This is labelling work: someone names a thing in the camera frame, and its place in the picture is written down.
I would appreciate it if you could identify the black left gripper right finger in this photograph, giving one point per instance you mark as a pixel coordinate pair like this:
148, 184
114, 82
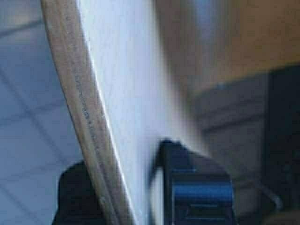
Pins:
188, 188

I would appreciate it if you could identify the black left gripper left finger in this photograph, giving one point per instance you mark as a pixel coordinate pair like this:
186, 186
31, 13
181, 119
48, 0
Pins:
77, 203

